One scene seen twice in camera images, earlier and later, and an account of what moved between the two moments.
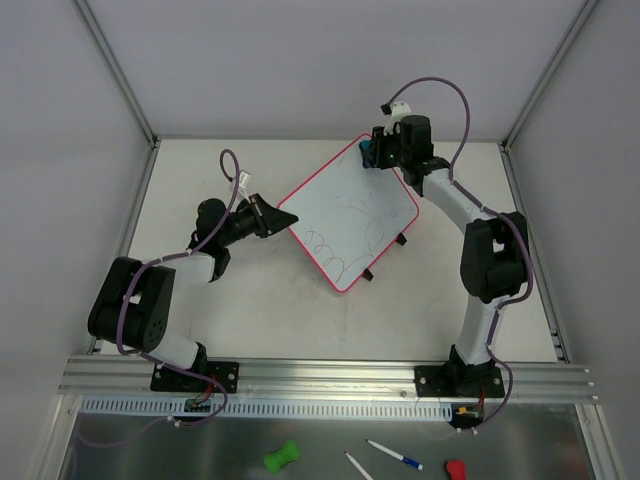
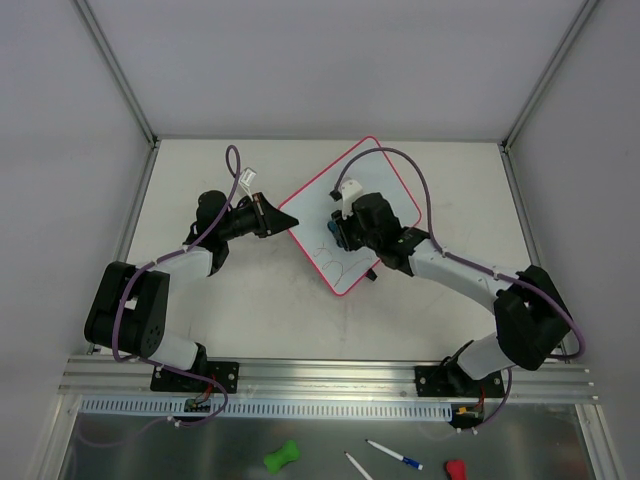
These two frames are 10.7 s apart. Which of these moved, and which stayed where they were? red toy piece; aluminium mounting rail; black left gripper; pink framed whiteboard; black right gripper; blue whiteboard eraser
Moved: blue whiteboard eraser; black right gripper
Stayed: aluminium mounting rail; pink framed whiteboard; red toy piece; black left gripper
